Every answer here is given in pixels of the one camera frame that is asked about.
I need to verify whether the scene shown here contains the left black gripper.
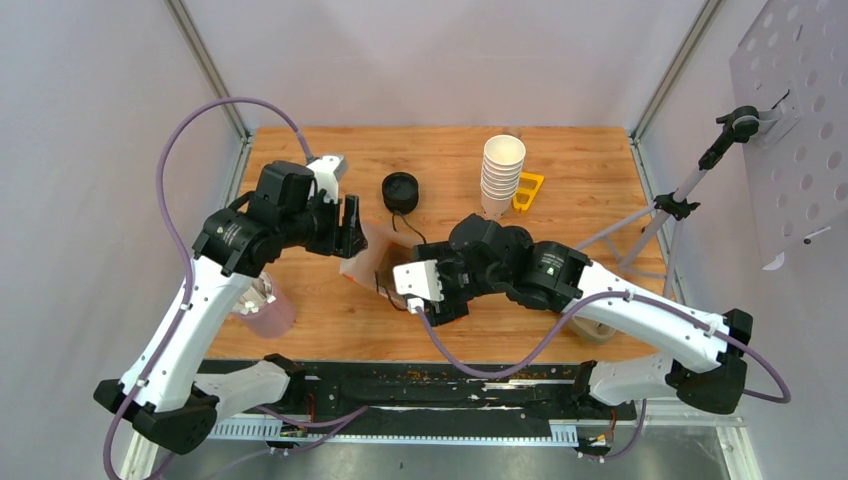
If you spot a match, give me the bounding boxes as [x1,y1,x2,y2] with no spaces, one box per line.
[281,189,371,259]

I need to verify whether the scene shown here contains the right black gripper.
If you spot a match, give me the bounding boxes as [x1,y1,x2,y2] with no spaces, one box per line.
[413,243,507,324]

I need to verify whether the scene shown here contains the orange paper takeout bag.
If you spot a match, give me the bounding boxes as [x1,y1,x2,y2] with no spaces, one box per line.
[339,215,426,311]

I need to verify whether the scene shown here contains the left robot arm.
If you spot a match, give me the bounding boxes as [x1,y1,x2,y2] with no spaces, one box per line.
[94,155,367,455]

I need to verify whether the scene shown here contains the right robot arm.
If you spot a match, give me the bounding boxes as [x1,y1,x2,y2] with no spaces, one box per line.
[392,214,753,418]

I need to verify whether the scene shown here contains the stack of black lids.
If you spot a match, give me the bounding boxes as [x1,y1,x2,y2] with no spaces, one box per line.
[381,172,420,215]

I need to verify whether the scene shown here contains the yellow plastic holder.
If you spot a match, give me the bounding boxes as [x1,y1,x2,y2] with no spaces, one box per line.
[512,172,545,213]

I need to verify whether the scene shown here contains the pink cup with packets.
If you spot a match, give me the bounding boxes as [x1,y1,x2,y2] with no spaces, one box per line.
[231,272,296,339]

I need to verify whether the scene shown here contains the stack of white paper cups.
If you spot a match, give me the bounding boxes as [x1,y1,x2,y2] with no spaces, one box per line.
[480,134,526,220]

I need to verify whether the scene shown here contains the brown pulp cup carrier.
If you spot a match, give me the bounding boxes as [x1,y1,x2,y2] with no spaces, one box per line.
[567,317,617,345]

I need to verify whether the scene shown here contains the grey tripod stand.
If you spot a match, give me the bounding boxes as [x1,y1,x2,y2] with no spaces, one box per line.
[577,105,780,298]

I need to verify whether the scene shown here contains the white perforated panel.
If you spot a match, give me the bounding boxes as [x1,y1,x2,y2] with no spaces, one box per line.
[729,1,847,270]

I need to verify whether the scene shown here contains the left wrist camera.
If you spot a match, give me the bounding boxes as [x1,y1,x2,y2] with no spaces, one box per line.
[306,154,349,203]

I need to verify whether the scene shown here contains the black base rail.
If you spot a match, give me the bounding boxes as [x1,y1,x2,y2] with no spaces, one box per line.
[198,358,664,445]

